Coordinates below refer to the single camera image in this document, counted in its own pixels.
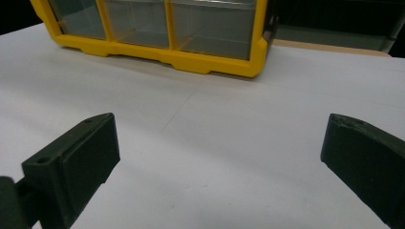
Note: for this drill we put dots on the yellow drawer cabinet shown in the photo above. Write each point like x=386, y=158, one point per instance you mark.
x=178, y=58

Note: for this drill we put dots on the clear plastic drawer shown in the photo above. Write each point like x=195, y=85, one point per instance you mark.
x=213, y=30
x=138, y=24
x=81, y=19

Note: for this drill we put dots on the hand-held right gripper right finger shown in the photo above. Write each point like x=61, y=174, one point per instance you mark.
x=369, y=159

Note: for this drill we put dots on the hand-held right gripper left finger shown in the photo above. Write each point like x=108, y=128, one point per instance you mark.
x=79, y=159

